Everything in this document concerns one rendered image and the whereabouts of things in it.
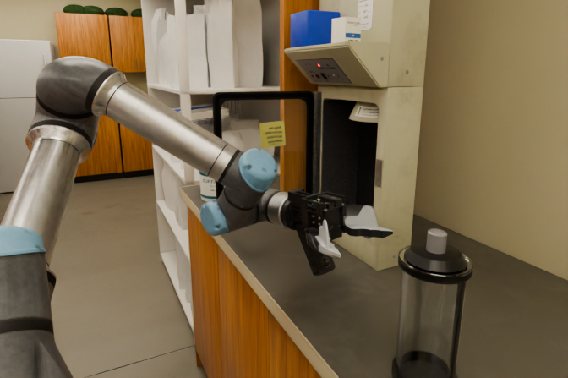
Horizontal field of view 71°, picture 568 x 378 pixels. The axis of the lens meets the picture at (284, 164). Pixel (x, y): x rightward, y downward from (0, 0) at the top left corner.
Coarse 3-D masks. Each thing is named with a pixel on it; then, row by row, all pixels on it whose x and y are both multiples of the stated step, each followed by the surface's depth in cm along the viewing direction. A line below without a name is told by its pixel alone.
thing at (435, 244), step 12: (432, 240) 60; (444, 240) 59; (408, 252) 61; (420, 252) 60; (432, 252) 60; (444, 252) 60; (456, 252) 60; (420, 264) 59; (432, 264) 58; (444, 264) 57; (456, 264) 58
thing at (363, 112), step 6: (360, 102) 108; (366, 102) 107; (354, 108) 111; (360, 108) 108; (366, 108) 106; (372, 108) 105; (378, 108) 104; (354, 114) 109; (360, 114) 107; (366, 114) 106; (372, 114) 105; (378, 114) 104; (354, 120) 108; (360, 120) 106; (366, 120) 105; (372, 120) 104
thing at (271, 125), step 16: (224, 112) 114; (240, 112) 115; (256, 112) 117; (272, 112) 118; (288, 112) 119; (304, 112) 121; (224, 128) 115; (240, 128) 116; (256, 128) 118; (272, 128) 119; (288, 128) 120; (304, 128) 122; (240, 144) 117; (256, 144) 119; (272, 144) 120; (288, 144) 121; (304, 144) 123; (288, 160) 123; (304, 160) 124; (288, 176) 124; (304, 176) 125
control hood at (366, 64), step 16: (288, 48) 112; (304, 48) 103; (320, 48) 97; (336, 48) 91; (352, 48) 87; (368, 48) 89; (384, 48) 91; (352, 64) 92; (368, 64) 90; (384, 64) 91; (352, 80) 99; (368, 80) 93; (384, 80) 92
